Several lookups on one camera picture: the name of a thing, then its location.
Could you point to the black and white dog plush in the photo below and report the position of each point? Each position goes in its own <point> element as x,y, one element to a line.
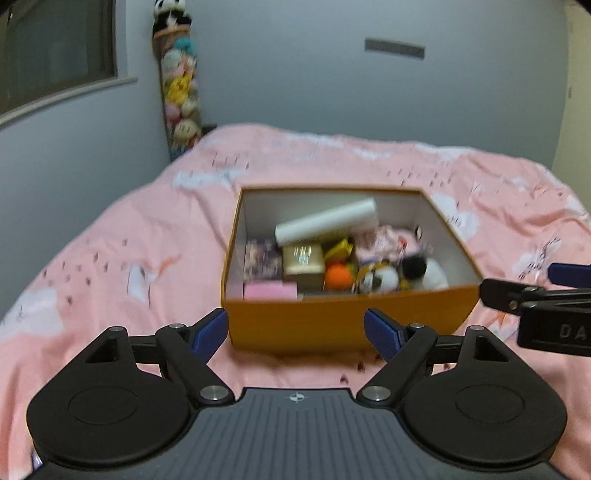
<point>427,274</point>

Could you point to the window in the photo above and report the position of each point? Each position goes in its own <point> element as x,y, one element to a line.
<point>51,46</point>

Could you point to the pink box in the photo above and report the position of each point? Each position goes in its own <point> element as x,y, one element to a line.
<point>270,290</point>

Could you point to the pink fabric pouch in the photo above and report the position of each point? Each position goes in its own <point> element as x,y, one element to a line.
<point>385,242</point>

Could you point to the brown fox plush toy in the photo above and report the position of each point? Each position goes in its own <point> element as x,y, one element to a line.
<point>376,278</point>

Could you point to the pink printed blanket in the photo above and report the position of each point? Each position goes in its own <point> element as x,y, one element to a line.
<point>115,230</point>

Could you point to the hanging column of plush toys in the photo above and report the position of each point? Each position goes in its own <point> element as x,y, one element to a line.
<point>180,83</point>

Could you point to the purple printed box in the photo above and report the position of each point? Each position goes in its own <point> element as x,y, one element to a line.
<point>262,261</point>

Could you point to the grey wall plate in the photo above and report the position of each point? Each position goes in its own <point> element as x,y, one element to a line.
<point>395,48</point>

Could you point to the gold box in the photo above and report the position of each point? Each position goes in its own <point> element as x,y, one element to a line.
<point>302,265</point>

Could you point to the white paper roll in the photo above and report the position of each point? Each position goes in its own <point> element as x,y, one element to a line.
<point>323,221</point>

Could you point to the orange ball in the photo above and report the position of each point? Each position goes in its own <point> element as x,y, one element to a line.
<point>340,277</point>

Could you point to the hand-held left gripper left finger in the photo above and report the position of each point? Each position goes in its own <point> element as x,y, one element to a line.
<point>211,331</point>

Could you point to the yellow packet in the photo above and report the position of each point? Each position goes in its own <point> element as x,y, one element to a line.
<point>339,251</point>

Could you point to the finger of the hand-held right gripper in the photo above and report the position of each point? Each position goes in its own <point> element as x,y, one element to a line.
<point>496,291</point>
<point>570,276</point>

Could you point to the yellow cardboard box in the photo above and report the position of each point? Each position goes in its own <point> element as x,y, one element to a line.
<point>341,323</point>

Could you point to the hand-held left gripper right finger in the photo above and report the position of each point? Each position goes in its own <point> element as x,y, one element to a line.
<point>382,333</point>

